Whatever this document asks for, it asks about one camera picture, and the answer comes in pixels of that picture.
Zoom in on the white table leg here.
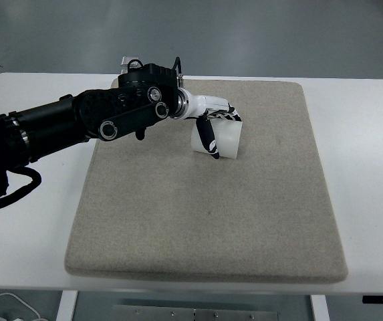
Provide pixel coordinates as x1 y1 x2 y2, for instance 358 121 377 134
310 294 329 321
55 290 79 321

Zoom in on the white ribbed cup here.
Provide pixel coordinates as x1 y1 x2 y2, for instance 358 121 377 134
190 118 244 159

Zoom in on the white cable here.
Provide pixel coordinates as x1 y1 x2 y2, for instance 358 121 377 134
0 292 41 321

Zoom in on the beige felt mat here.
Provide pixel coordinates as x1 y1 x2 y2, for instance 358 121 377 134
64 77 349 286

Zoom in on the grey metal plate with screws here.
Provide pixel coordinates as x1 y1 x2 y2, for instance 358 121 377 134
112 304 281 321

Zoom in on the small silver floor box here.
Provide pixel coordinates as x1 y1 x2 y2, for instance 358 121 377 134
120 56 145 76

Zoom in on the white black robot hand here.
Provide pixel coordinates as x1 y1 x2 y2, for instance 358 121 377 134
181 93 244 161

